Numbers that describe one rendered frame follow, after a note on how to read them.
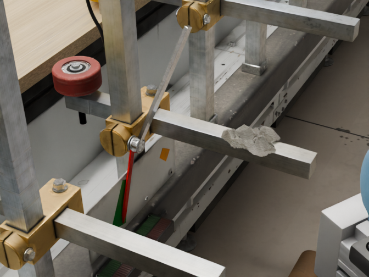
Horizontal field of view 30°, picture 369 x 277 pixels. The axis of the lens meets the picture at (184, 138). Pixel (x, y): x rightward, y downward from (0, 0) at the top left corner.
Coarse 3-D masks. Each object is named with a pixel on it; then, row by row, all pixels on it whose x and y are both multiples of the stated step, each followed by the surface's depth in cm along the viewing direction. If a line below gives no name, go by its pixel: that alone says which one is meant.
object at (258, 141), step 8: (240, 128) 103; (248, 128) 102; (256, 128) 103; (264, 128) 103; (224, 136) 103; (232, 136) 103; (240, 136) 103; (248, 136) 102; (256, 136) 101; (264, 136) 100; (272, 136) 102; (232, 144) 101; (240, 144) 101; (248, 144) 101; (256, 144) 100; (264, 144) 100; (272, 144) 101; (256, 152) 100; (264, 152) 100; (272, 152) 100
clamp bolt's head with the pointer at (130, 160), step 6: (132, 138) 105; (138, 150) 105; (132, 156) 106; (132, 162) 107; (126, 180) 107; (126, 186) 107; (126, 192) 107; (126, 198) 108; (126, 204) 109; (126, 210) 109
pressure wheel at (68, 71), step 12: (60, 60) 115; (72, 60) 115; (84, 60) 115; (96, 60) 115; (60, 72) 112; (72, 72) 112; (84, 72) 111; (96, 72) 112; (60, 84) 111; (72, 84) 110; (84, 84) 111; (96, 84) 112; (72, 96) 112; (84, 120) 119
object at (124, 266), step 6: (162, 222) 112; (168, 222) 112; (156, 228) 111; (162, 228) 111; (150, 234) 110; (156, 234) 110; (126, 264) 104; (120, 270) 103; (126, 270) 103; (114, 276) 102; (120, 276) 102
